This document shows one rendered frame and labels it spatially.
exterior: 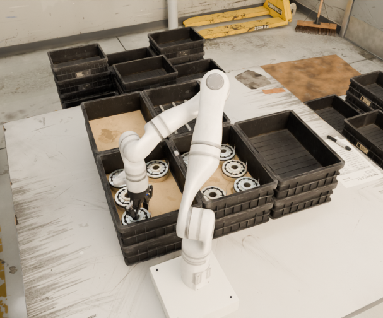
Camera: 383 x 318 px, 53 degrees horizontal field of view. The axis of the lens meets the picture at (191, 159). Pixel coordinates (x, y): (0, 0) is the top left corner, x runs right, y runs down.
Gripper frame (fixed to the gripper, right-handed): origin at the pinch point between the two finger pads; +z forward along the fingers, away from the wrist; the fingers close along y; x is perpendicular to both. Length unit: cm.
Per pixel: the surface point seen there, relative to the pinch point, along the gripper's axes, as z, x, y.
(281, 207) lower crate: 9, -41, 36
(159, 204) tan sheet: 2.7, -2.5, 8.3
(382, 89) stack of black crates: 49, -57, 224
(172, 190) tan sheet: 2.7, -2.6, 16.8
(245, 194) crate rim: -7.0, -30.8, 21.4
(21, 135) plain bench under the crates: 16, 93, 20
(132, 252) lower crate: 7.8, -3.8, -11.5
